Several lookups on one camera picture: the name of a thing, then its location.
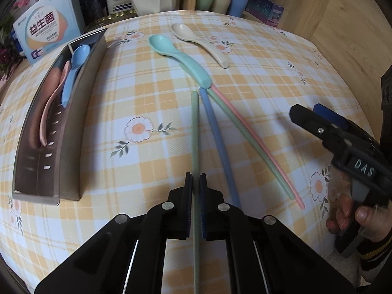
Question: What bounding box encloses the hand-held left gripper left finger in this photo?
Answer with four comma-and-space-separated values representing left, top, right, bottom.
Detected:
34, 172, 194, 294

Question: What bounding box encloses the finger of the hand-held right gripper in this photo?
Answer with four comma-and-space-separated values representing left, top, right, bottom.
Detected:
313, 103, 379, 148
289, 103, 347, 157

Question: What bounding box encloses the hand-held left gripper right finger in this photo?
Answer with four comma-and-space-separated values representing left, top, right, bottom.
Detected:
199, 173, 356, 294

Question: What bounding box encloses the blue chopstick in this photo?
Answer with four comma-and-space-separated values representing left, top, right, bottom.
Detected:
200, 87, 242, 210

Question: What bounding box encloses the pink chopstick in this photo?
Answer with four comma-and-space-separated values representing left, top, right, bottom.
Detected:
213, 85, 305, 207

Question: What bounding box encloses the stainless steel utensil tray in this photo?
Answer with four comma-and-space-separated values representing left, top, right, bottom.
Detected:
12, 28, 107, 206

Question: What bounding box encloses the mint green spoon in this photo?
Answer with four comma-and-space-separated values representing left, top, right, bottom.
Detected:
148, 35, 212, 90

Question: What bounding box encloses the cream white spoon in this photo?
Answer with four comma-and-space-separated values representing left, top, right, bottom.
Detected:
171, 23, 230, 68

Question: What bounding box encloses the pink spoon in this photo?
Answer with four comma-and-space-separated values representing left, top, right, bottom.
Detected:
40, 61, 71, 147

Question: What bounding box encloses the blue spoon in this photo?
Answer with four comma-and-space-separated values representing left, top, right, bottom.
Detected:
61, 45, 91, 108

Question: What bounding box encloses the person's right forearm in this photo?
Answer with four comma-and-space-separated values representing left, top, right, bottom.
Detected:
357, 225, 392, 294

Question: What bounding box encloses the person's right hand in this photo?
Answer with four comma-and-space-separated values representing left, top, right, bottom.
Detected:
325, 194, 392, 243

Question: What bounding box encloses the small purple box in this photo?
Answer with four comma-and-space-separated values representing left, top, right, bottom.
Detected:
246, 0, 268, 22
266, 1, 285, 26

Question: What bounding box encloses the yellow plaid floral tablecloth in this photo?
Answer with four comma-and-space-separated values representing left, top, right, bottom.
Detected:
0, 10, 383, 294

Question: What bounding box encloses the blue cup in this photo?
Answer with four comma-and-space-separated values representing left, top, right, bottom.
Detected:
229, 0, 251, 17

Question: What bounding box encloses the beige cup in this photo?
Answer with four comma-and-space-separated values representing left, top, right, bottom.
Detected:
213, 0, 233, 14

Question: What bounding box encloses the gold embossed tin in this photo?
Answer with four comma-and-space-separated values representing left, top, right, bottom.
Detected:
87, 9, 138, 33

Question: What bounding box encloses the dark blue patterned box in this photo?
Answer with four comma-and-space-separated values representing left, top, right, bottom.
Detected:
77, 0, 103, 31

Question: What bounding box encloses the light blue orange box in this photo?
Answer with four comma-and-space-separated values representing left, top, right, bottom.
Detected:
12, 0, 86, 65

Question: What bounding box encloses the pink blossom flower arrangement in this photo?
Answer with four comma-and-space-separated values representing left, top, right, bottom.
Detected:
0, 0, 28, 82

